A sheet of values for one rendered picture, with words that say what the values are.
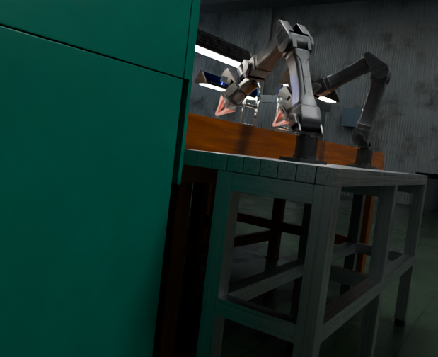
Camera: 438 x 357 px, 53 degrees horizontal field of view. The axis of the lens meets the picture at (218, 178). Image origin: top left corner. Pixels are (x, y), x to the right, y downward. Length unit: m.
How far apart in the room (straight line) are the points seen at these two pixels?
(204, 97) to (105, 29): 10.93
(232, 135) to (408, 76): 8.65
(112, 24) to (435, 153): 8.89
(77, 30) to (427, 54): 9.25
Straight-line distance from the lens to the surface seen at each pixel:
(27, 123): 0.85
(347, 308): 1.22
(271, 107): 8.60
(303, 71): 1.37
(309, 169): 0.97
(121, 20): 0.98
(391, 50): 10.08
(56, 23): 0.89
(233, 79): 1.71
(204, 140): 1.24
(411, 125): 9.71
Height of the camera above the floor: 0.68
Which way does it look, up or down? 4 degrees down
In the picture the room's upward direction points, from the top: 7 degrees clockwise
